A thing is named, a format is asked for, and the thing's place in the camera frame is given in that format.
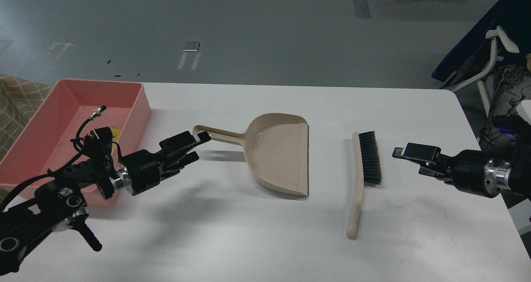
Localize white office chair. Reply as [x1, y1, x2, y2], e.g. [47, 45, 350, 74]
[444, 28, 530, 148]

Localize beige plastic dustpan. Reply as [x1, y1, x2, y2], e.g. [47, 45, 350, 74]
[193, 113, 309, 197]

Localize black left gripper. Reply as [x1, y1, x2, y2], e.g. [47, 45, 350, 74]
[118, 131, 211, 196]

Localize beige checkered cloth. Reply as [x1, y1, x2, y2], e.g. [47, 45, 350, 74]
[0, 75, 51, 204]

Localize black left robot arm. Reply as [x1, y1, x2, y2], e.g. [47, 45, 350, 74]
[0, 105, 211, 275]

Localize pink plastic bin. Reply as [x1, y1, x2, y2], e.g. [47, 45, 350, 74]
[0, 79, 151, 191]

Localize dark blue jacket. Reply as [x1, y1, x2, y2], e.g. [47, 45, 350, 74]
[431, 0, 531, 87]

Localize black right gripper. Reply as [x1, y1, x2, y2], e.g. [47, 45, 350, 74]
[392, 143, 509, 198]

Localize beige hand brush black bristles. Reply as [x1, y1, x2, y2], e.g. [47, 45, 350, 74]
[346, 131, 382, 240]

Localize yellow sponge piece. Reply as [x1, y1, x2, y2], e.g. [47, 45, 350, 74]
[110, 127, 121, 142]

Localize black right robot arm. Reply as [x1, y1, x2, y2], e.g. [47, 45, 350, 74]
[392, 114, 530, 198]

